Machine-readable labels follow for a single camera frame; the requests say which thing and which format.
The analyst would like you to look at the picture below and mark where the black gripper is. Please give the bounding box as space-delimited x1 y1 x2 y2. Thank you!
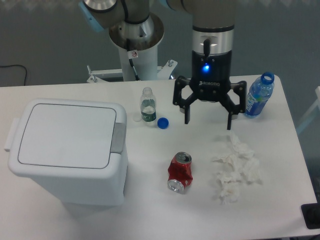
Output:
172 51 247 130

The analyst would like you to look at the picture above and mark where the white trash can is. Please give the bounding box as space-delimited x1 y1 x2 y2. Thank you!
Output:
4 98 128 207

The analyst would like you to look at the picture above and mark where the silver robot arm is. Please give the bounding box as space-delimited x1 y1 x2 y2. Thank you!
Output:
79 0 247 123

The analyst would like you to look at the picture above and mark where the crushed red soda can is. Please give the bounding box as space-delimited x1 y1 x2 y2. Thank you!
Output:
167 151 193 194

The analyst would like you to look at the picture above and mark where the blue plastic bottle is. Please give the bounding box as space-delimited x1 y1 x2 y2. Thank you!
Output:
245 71 275 118

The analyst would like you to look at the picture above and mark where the blue bottle cap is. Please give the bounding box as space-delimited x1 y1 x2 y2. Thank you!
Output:
157 117 169 130

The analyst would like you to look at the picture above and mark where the clear plastic bottle green label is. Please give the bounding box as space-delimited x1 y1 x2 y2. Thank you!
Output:
140 87 157 127

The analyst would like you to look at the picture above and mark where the white bottle cap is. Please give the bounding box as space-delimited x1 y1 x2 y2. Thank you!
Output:
132 114 142 122

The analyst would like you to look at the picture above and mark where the crumpled white tissue pile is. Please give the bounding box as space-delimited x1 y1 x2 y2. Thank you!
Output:
210 131 263 204

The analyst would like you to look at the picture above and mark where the white furniture at right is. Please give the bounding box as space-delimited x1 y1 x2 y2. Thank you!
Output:
295 86 320 135

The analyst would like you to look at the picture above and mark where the black device at edge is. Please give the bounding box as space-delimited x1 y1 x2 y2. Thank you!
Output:
301 203 320 230

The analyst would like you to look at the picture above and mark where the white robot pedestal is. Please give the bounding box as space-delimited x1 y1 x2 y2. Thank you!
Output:
87 12 178 83

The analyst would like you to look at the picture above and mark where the black floor cable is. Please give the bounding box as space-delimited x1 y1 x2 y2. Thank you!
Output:
0 64 28 86

